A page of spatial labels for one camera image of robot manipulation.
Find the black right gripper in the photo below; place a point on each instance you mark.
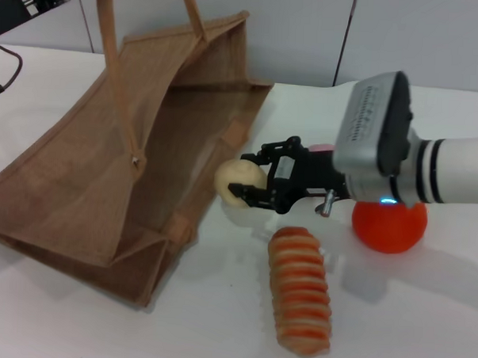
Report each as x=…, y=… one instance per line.
x=310, y=174

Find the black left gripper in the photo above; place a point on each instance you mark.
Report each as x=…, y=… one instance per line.
x=8, y=14

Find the beige egg yolk pastry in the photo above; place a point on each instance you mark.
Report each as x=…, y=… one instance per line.
x=235, y=173

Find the brown woven handbag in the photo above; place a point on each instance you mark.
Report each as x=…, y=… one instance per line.
x=76, y=180

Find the pink toy peach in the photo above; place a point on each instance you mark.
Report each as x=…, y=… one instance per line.
x=321, y=147

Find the orange striped bread roll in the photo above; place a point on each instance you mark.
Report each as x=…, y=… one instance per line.
x=299, y=288

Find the orange toy pear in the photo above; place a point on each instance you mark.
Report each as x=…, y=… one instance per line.
x=387, y=229

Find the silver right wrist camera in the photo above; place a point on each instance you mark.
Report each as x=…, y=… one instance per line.
x=368, y=121

